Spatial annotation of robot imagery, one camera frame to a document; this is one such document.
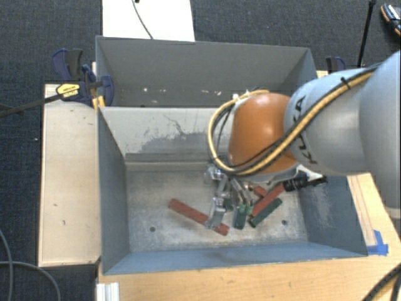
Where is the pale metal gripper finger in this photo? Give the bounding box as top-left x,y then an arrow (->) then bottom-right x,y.
214,196 -> 227,226
204,204 -> 220,230

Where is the dark green flat block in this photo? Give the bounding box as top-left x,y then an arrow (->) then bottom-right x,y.
232,206 -> 249,231
248,198 -> 283,229

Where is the long red-brown flat block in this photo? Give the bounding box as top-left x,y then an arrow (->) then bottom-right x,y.
168,198 -> 231,236

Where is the grey metal bin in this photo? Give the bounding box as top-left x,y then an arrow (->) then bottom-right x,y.
95,35 -> 369,276

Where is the pale wood board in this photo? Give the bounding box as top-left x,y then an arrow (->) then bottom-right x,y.
37,83 -> 103,268

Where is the black cylinder on white bracket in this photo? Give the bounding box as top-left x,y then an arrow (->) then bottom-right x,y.
271,164 -> 328,193

